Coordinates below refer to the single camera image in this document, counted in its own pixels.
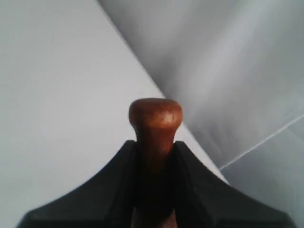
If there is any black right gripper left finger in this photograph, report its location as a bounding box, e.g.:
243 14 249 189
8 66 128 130
18 140 137 228

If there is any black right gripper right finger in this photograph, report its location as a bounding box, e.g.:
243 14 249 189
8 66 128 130
172 141 296 228

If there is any dark brown wooden pestle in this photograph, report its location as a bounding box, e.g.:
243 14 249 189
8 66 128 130
129 98 183 228

